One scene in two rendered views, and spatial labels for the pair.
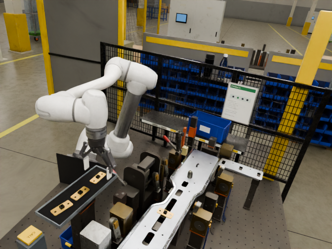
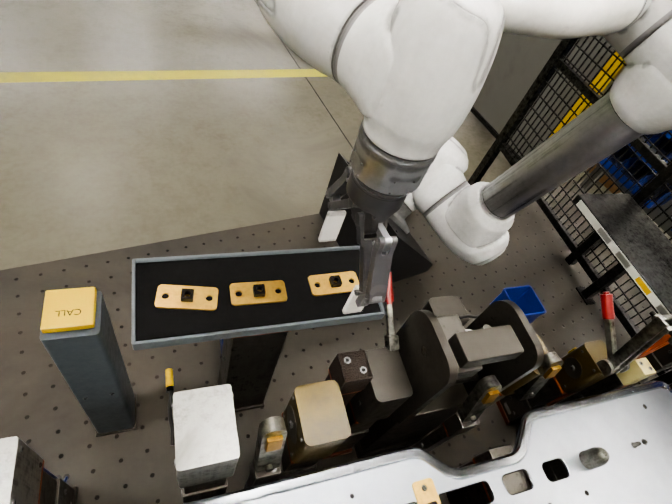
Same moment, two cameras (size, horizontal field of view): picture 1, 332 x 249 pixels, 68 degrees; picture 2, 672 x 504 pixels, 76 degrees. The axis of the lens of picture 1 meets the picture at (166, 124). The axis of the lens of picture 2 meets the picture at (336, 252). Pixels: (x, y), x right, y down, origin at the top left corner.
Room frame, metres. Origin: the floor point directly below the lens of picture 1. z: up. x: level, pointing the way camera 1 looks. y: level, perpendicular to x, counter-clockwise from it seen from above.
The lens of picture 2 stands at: (0.57, 0.09, 1.72)
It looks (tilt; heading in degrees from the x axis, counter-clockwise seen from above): 49 degrees down; 33
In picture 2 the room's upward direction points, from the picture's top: 22 degrees clockwise
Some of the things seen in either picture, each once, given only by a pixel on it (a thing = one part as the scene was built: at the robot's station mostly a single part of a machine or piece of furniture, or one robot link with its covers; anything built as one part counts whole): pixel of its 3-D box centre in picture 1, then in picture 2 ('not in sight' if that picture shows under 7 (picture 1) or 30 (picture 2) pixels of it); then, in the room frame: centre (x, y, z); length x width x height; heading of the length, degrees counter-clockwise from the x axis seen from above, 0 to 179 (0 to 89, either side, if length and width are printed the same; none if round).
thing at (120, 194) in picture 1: (119, 221); (326, 406); (0.90, 0.19, 0.90); 0.05 x 0.05 x 0.40; 66
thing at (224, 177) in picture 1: (222, 198); not in sight; (1.19, -0.41, 0.87); 0.12 x 0.07 x 0.35; 66
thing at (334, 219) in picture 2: (86, 162); (331, 226); (0.96, 0.37, 1.22); 0.03 x 0.01 x 0.07; 158
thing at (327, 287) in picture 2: (98, 177); (335, 281); (0.93, 0.30, 1.17); 0.08 x 0.04 x 0.01; 158
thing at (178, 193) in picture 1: (176, 211); (475, 496); (1.07, -0.12, 0.84); 0.12 x 0.05 x 0.29; 66
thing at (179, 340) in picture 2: (80, 192); (263, 290); (0.83, 0.35, 1.16); 0.37 x 0.14 x 0.02; 156
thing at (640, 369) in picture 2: (182, 167); (585, 396); (1.45, -0.15, 0.88); 0.04 x 0.04 x 0.37; 66
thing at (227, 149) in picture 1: (222, 166); not in sight; (1.53, -0.46, 0.88); 0.08 x 0.08 x 0.36; 66
